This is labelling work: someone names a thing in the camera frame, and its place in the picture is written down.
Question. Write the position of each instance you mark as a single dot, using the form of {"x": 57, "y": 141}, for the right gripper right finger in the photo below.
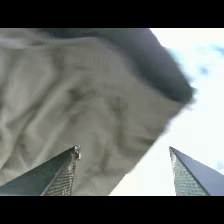
{"x": 193, "y": 176}

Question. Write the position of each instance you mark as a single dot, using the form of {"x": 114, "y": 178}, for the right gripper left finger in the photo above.
{"x": 50, "y": 176}

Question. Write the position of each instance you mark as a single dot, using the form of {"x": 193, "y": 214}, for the black garment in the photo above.
{"x": 76, "y": 100}

